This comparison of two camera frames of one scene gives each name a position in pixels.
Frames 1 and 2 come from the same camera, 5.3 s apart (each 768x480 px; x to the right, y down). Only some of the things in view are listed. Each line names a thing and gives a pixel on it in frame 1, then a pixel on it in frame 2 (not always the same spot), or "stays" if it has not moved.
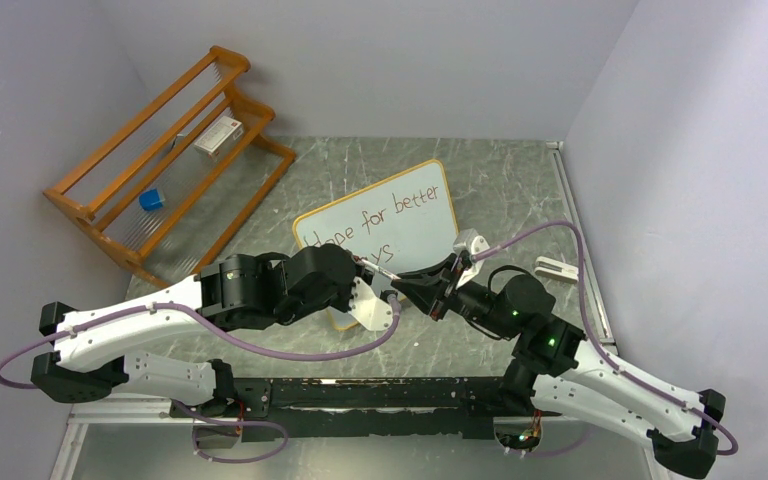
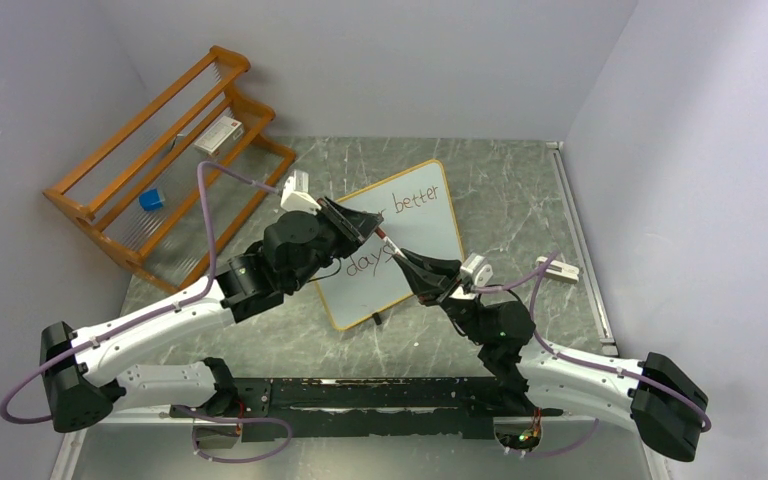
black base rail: (431, 407) stays
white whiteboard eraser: (556, 269) stays
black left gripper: (363, 273) → (359, 225)
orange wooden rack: (165, 195) stays
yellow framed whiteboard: (398, 225) stays
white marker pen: (381, 270) → (393, 246)
